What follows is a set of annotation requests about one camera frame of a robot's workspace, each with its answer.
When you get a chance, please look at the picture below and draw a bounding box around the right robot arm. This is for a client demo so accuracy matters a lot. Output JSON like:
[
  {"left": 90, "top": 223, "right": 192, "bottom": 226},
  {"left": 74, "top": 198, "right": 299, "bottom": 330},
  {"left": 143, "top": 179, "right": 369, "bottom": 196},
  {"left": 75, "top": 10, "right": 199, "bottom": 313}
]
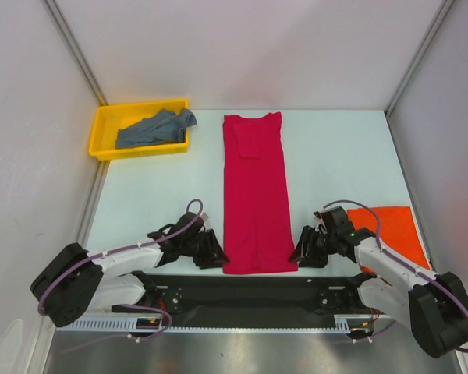
[{"left": 289, "top": 226, "right": 468, "bottom": 358}]

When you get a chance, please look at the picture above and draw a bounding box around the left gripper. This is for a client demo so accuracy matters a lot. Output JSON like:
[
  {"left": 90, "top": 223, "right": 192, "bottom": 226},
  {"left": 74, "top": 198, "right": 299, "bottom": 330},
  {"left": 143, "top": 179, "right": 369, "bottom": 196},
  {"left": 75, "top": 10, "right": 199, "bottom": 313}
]
[{"left": 180, "top": 228, "right": 229, "bottom": 270}]

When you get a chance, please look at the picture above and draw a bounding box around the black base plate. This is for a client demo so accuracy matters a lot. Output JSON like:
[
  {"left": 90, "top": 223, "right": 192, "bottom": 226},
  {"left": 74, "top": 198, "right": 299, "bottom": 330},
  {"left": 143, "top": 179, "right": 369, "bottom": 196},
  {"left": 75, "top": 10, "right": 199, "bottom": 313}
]
[{"left": 149, "top": 274, "right": 381, "bottom": 326}]

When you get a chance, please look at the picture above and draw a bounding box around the grey t-shirt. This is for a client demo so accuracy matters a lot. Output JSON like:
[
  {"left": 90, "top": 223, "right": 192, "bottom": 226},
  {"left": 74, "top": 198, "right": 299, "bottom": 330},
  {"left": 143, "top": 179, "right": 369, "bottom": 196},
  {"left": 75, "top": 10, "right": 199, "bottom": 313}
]
[{"left": 115, "top": 108, "right": 197, "bottom": 149}]

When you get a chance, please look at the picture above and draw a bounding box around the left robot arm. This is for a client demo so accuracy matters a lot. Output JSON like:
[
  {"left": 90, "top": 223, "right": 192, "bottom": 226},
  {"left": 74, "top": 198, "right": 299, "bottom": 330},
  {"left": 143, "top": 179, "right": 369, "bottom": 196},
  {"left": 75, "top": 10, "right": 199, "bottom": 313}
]
[{"left": 30, "top": 221, "right": 230, "bottom": 327}]

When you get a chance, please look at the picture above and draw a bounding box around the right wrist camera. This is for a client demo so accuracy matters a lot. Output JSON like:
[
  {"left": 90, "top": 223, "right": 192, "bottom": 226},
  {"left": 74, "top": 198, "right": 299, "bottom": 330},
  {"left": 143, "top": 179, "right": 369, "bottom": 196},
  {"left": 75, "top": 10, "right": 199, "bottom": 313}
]
[{"left": 314, "top": 206, "right": 355, "bottom": 238}]

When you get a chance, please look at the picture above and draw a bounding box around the grey slotted cable duct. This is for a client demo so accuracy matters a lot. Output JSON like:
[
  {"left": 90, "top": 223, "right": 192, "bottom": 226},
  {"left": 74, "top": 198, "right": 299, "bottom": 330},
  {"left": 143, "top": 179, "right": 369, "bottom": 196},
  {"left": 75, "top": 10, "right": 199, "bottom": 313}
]
[{"left": 58, "top": 315, "right": 351, "bottom": 334}]

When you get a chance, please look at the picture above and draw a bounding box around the yellow plastic bin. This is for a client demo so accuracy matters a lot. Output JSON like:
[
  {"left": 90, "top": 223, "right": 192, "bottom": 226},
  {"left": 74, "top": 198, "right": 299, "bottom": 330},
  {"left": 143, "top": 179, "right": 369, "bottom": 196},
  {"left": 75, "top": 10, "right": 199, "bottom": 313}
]
[{"left": 88, "top": 98, "right": 190, "bottom": 161}]

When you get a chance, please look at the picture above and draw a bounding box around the pink t-shirt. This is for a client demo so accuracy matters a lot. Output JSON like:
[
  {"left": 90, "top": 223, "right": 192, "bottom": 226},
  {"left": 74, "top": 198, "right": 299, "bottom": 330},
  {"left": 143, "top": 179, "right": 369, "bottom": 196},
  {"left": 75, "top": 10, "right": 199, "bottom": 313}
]
[{"left": 222, "top": 112, "right": 298, "bottom": 275}]

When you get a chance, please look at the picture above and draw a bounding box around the folded orange t-shirt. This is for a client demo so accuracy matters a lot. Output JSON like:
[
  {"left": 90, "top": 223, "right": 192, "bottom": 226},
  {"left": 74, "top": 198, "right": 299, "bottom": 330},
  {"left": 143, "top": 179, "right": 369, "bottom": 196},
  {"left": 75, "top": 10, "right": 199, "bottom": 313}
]
[{"left": 347, "top": 206, "right": 430, "bottom": 269}]

